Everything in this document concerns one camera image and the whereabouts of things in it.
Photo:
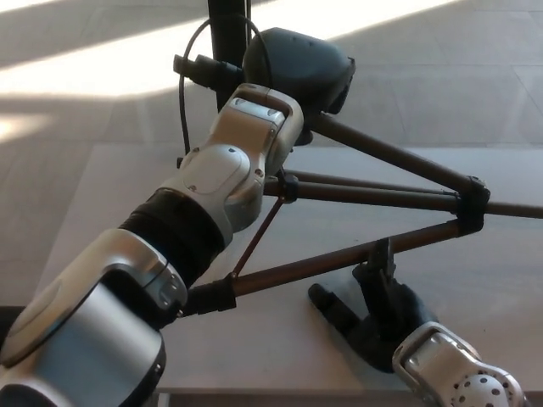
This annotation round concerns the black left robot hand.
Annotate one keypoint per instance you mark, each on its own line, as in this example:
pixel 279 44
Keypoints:
pixel 297 68

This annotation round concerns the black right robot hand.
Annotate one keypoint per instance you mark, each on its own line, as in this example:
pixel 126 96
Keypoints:
pixel 390 318

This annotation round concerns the brown and black camera tripod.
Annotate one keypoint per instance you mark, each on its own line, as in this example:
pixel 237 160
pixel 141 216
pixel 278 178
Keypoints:
pixel 471 203

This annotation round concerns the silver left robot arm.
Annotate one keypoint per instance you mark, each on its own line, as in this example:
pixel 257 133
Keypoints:
pixel 220 169

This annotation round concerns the black upright post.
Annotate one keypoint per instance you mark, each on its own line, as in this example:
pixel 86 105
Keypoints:
pixel 227 29

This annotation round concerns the white metal table frame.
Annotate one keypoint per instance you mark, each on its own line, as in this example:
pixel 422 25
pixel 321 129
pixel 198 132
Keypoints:
pixel 164 400

